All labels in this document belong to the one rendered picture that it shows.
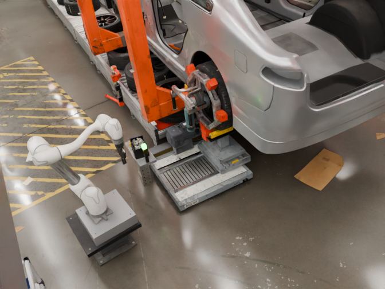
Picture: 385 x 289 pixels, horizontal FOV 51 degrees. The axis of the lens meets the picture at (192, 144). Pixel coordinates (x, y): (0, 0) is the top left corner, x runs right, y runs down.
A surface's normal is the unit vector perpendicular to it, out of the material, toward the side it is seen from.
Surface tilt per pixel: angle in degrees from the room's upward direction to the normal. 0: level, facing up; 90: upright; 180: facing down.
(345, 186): 0
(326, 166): 2
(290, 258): 0
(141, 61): 90
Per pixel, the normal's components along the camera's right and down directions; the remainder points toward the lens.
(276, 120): -0.42, 0.61
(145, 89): 0.47, 0.52
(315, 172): -0.08, -0.77
